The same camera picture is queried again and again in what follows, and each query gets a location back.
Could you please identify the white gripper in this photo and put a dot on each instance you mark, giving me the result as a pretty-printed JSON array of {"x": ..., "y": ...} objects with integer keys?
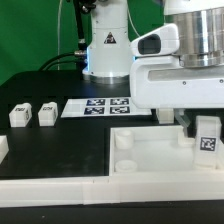
[{"x": 160, "y": 82}]

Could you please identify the white square tabletop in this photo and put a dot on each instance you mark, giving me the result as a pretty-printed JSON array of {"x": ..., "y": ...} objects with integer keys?
[{"x": 153, "y": 149}]

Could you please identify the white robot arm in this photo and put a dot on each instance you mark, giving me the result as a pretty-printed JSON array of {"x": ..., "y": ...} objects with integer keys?
[{"x": 201, "y": 33}]

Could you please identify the AprilTag base sheet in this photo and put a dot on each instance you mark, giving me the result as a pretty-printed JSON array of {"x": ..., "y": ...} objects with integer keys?
[{"x": 93, "y": 107}]

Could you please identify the white U-shaped obstacle fence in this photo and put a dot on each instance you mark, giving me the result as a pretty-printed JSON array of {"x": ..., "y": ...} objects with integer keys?
[{"x": 140, "y": 187}]

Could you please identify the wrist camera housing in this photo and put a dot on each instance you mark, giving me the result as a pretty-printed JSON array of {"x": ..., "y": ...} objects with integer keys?
[{"x": 159, "y": 42}]

